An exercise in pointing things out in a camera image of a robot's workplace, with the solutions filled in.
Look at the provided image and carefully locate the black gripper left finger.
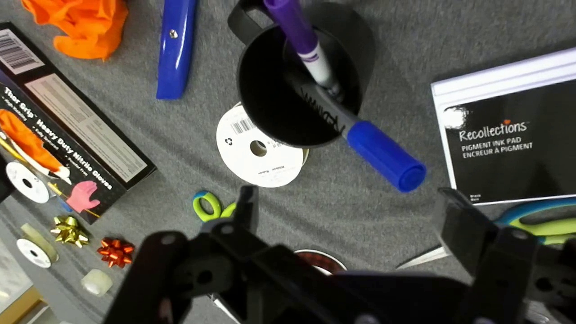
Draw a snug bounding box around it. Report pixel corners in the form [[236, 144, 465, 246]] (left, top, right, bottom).
[[103, 183, 386, 324]]

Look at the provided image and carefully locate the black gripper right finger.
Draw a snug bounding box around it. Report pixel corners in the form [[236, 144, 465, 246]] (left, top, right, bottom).
[[436, 187, 576, 324]]

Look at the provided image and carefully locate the black marker with blue cap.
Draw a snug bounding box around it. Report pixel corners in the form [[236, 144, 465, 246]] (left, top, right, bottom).
[[294, 77, 429, 194]]

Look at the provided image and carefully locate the purple marker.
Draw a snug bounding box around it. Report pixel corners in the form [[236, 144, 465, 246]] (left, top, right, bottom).
[[261, 0, 339, 90]]

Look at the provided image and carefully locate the red gift bow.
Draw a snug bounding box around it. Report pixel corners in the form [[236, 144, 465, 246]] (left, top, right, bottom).
[[96, 236, 137, 270]]

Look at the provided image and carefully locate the clear tape roll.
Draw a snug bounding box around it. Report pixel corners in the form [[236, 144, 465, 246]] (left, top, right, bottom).
[[80, 266, 116, 297]]

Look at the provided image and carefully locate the black ink pad box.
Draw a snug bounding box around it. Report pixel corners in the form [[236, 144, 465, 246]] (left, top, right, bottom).
[[431, 45, 576, 207]]

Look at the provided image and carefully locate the red brown ribbon spool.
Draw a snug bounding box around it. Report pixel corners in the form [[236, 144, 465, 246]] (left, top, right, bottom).
[[294, 246, 350, 277]]

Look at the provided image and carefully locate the gold gift bow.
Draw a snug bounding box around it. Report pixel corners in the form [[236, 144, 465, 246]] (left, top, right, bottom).
[[49, 214, 92, 250]]

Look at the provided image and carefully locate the small white ribbon spool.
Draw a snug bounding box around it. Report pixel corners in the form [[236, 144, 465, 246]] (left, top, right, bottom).
[[15, 221, 62, 270]]

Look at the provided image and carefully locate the clear plastic packet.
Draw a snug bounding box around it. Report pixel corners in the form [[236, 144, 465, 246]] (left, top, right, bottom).
[[0, 236, 47, 324]]

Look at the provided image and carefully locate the black gloves package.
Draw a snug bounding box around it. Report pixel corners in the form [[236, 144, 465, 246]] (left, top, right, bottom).
[[0, 21, 159, 225]]

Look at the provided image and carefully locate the blue utility knife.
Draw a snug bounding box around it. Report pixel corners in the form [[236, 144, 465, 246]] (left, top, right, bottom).
[[155, 0, 200, 102]]

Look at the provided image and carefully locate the black mug with handle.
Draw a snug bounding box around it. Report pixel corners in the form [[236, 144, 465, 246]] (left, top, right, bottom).
[[225, 0, 377, 149]]

